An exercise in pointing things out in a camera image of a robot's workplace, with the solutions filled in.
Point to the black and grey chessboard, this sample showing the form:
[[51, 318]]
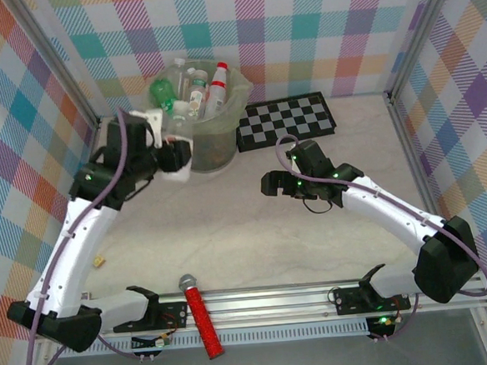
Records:
[[285, 121]]

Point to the frosted bottle red cap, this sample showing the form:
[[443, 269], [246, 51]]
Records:
[[217, 98]]

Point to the aluminium mounting rail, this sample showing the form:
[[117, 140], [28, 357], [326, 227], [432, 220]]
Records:
[[268, 304]]

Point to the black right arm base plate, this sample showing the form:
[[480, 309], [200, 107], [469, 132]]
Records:
[[352, 302]]

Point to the translucent plastic bin liner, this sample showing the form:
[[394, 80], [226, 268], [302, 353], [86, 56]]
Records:
[[241, 86]]

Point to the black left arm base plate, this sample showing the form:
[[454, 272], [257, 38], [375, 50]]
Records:
[[173, 314]]

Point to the small wooden cube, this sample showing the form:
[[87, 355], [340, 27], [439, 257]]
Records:
[[99, 262]]

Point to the aluminium side rail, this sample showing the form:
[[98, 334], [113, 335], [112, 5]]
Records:
[[410, 146]]

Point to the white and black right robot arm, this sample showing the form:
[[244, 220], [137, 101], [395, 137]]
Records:
[[387, 210]]

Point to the translucent green trash bin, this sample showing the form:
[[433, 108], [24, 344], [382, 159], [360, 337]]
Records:
[[216, 151]]

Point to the aluminium frame post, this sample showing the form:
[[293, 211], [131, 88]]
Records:
[[423, 32], [62, 65]]

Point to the red glitter microphone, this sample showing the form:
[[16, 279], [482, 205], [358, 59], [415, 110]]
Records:
[[200, 315]]

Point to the green plastic bottle yellow cap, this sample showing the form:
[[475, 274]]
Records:
[[161, 92]]

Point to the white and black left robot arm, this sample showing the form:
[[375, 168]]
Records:
[[76, 244]]

